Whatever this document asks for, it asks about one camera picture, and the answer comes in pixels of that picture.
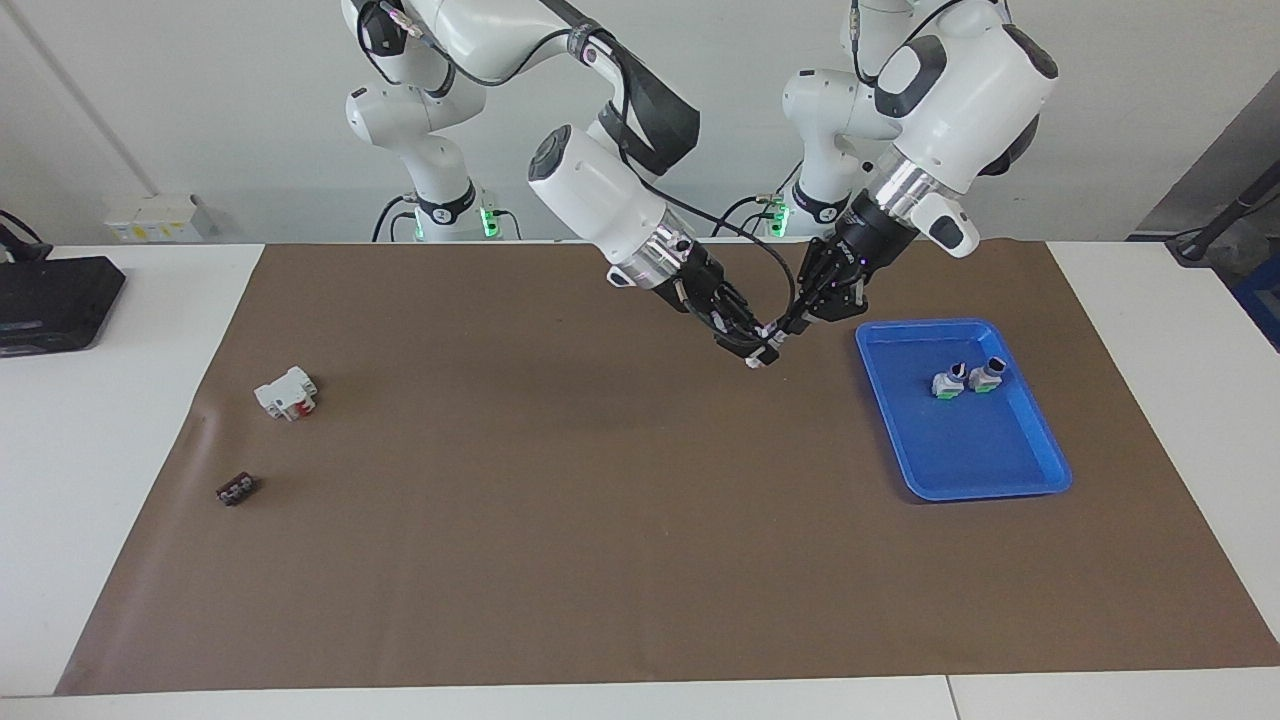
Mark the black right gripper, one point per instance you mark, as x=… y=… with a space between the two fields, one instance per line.
x=700 y=280

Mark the black electronics box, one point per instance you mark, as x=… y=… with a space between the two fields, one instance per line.
x=55 y=300

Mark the black tripod stand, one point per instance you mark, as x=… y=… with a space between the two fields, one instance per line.
x=1225 y=215

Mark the blue plastic tray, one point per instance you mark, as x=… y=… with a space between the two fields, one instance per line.
x=980 y=450

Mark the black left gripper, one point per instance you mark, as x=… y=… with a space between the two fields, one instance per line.
x=872 y=238

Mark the brown table mat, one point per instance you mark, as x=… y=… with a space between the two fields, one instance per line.
x=560 y=520

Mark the white circuit breaker red lever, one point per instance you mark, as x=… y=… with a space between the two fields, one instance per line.
x=283 y=395

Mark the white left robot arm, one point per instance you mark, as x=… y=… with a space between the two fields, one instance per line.
x=960 y=90

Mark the white wall socket box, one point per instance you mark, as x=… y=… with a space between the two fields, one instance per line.
x=150 y=220

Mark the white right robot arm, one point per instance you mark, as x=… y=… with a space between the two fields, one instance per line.
x=590 y=190

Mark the blue crate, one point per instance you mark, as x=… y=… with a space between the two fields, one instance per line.
x=1262 y=310

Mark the small dark electronic component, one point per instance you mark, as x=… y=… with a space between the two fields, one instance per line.
x=236 y=490

